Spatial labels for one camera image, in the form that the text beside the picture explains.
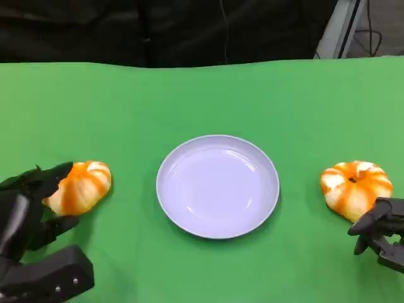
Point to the grey white frame post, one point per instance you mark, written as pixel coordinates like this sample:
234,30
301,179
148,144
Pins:
339,28

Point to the orange white toy bread roll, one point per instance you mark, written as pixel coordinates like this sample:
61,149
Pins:
83,189
353,189

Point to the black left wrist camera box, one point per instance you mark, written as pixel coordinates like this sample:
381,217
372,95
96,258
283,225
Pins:
47,274

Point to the green table cloth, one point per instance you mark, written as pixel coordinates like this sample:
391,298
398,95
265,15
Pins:
202,101

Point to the black fabric drape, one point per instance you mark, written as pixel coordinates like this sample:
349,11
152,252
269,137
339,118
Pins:
126,31

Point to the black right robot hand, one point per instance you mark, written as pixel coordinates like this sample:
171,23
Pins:
383,219

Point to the lilac plate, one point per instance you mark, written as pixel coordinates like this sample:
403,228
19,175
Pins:
217,186

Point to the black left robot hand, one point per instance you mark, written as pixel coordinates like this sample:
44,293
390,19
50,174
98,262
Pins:
22,208

